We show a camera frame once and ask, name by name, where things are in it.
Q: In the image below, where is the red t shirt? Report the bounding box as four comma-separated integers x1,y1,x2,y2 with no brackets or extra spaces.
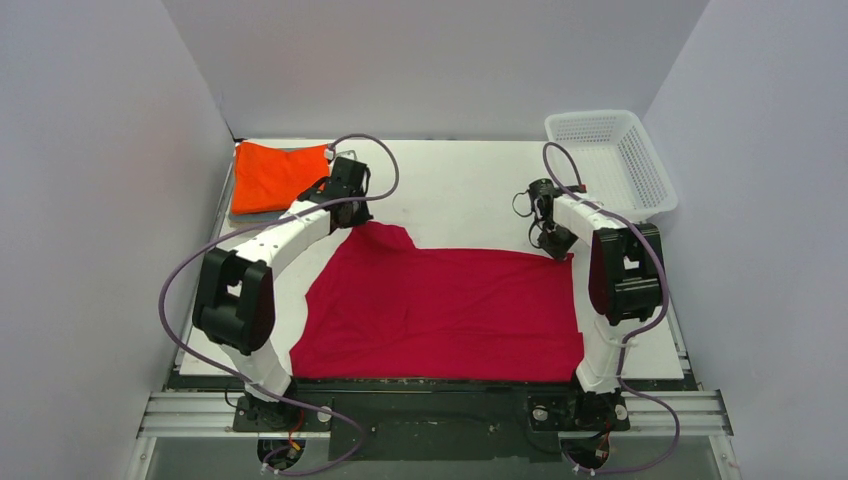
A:
290,222,585,383

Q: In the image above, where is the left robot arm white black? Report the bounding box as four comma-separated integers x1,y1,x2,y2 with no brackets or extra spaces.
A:
192,157,371,430

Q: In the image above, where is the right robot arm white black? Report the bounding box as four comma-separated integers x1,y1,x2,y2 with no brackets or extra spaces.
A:
527,179,664,430

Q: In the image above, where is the orange folded t shirt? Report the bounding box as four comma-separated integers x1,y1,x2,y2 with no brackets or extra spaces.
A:
231,142,330,215

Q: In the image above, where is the white plastic basket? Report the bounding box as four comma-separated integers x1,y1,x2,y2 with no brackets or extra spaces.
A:
544,109,678,222

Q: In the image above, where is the grey blue folded t shirt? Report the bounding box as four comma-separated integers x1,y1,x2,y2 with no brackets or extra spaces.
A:
228,211,284,225

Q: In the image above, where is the aluminium rail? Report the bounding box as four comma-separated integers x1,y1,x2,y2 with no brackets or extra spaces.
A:
137,391,732,439

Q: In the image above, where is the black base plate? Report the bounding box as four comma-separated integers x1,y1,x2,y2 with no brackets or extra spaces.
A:
225,378,630,467

